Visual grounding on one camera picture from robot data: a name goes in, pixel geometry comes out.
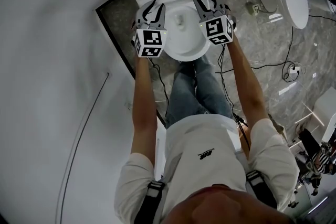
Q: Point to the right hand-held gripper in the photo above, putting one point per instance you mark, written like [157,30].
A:
[216,29]

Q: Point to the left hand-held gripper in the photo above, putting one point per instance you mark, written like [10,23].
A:
[151,39]

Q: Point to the person's left forearm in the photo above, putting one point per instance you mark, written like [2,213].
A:
[144,102]

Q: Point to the person's right forearm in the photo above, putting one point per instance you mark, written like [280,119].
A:
[246,81]

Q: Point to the white oval toilet bowl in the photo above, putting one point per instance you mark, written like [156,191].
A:
[183,47]

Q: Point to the small grey floor box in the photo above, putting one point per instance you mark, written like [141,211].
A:
[253,8]

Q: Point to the person's blue jeans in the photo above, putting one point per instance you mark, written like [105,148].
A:
[183,91]

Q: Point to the white power strip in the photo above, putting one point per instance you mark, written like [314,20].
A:
[293,68]

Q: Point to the person's white shirt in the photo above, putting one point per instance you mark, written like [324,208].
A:
[199,133]

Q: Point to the flattened brown cardboard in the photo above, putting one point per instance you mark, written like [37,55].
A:
[279,126]

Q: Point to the person's chin and neck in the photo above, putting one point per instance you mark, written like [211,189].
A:
[225,207]

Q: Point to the small white wall clip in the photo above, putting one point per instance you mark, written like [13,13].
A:
[128,106]

